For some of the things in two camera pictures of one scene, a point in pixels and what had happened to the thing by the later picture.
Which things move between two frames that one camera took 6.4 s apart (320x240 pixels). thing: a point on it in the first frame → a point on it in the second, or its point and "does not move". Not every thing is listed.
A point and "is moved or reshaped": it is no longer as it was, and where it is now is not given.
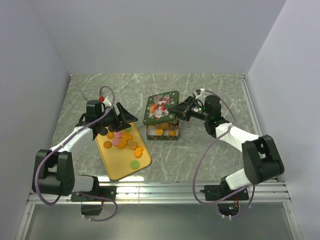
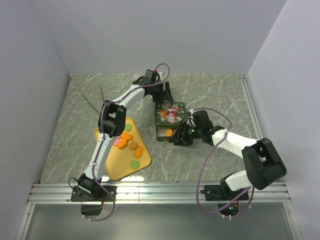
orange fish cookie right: (138, 151) does not move
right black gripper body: (198, 111) → (193, 133)
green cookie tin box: (165, 131) is moved or reshaped
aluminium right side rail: (246, 90) does not move
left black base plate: (107, 192) does not move
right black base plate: (217, 192) does not move
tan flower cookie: (133, 145) does not move
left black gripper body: (109, 119) → (158, 93)
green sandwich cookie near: (135, 164) does not move
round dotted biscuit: (164, 125) → (168, 132)
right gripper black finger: (184, 109) → (181, 139)
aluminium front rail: (172, 193) does not move
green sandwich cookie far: (128, 129) does not move
